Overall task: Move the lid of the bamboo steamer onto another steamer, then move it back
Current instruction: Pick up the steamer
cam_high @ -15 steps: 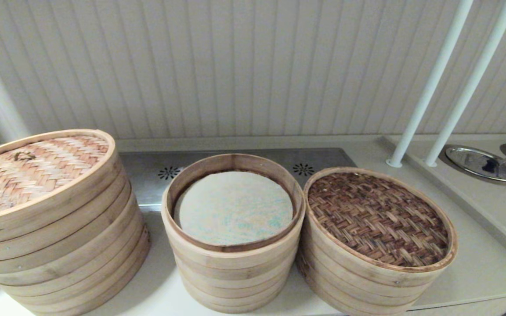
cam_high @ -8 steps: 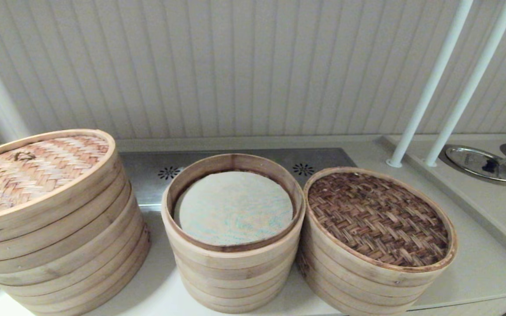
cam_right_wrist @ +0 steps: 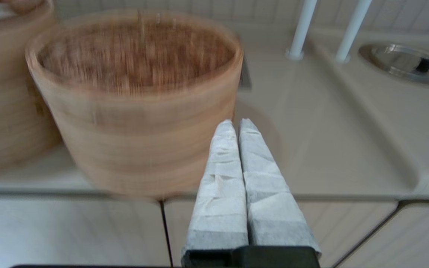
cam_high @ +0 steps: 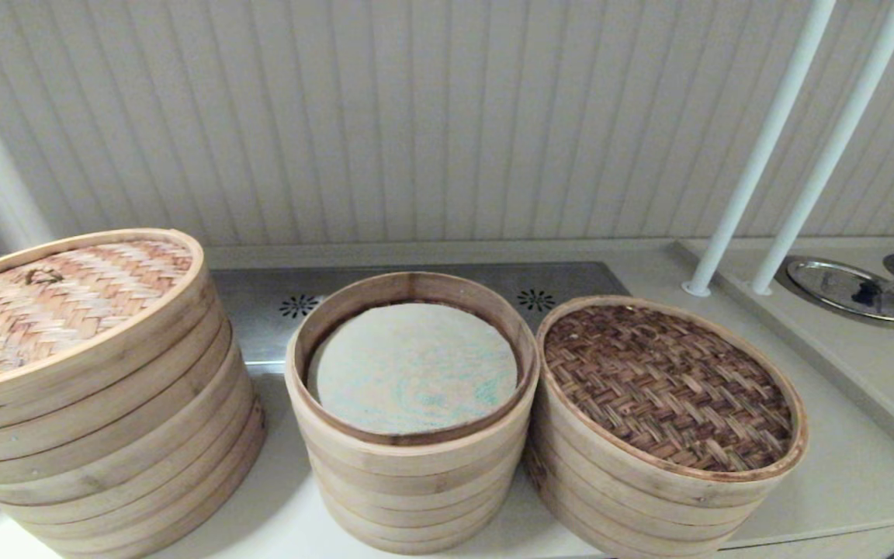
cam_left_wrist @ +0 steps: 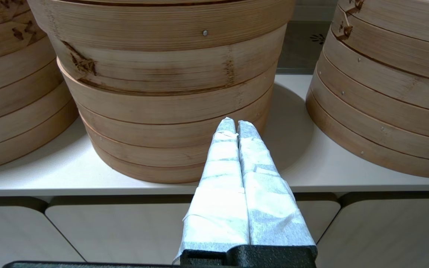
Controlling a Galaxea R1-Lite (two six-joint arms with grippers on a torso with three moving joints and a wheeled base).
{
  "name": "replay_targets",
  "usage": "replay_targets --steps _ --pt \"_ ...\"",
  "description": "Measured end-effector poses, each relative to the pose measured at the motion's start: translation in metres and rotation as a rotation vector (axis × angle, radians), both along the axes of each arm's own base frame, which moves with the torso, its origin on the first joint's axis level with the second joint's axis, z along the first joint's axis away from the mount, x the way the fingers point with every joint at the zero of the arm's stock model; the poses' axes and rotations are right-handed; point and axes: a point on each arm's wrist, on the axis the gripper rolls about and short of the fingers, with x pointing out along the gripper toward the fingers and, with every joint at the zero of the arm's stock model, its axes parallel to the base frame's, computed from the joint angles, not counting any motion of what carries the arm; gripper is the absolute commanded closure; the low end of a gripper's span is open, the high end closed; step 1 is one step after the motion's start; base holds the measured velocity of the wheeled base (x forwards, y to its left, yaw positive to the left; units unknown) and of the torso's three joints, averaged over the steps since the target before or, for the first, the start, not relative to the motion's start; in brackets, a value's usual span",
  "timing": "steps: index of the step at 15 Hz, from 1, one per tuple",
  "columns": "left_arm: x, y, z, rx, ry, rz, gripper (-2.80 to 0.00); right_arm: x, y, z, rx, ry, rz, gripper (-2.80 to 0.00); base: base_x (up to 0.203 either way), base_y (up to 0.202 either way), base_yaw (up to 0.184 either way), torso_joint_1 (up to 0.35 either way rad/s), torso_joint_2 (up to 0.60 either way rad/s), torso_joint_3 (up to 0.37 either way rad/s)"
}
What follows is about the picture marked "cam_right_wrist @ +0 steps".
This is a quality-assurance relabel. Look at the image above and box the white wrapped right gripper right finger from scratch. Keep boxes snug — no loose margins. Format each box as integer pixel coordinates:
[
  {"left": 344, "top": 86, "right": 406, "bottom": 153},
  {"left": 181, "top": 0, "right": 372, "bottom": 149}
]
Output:
[{"left": 239, "top": 118, "right": 322, "bottom": 257}]

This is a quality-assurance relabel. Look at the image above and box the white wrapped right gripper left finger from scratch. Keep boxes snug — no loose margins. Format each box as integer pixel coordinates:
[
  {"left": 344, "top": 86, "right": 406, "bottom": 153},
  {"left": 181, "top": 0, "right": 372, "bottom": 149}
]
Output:
[{"left": 182, "top": 119, "right": 249, "bottom": 257}]

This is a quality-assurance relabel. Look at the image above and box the dark woven bamboo lid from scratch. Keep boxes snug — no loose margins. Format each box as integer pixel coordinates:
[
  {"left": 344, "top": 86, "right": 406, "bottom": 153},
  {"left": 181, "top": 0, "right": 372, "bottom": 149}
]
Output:
[{"left": 25, "top": 10, "right": 244, "bottom": 114}]

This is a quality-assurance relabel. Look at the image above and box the bamboo steamer stack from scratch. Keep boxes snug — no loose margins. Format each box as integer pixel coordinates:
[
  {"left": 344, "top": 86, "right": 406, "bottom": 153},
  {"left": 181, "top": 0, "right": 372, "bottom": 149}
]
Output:
[
  {"left": 0, "top": 0, "right": 63, "bottom": 174},
  {"left": 45, "top": 89, "right": 238, "bottom": 198}
]

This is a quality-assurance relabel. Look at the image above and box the white metal pole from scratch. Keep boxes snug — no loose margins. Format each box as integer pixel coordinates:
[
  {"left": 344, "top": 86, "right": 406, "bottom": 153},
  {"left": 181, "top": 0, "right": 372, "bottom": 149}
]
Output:
[
  {"left": 285, "top": 0, "right": 318, "bottom": 61},
  {"left": 335, "top": 0, "right": 372, "bottom": 63}
]

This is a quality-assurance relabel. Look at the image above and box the round steel sink drain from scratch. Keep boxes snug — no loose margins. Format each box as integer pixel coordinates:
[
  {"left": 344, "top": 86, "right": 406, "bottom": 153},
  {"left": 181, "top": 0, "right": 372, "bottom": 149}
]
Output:
[{"left": 358, "top": 43, "right": 429, "bottom": 87}]

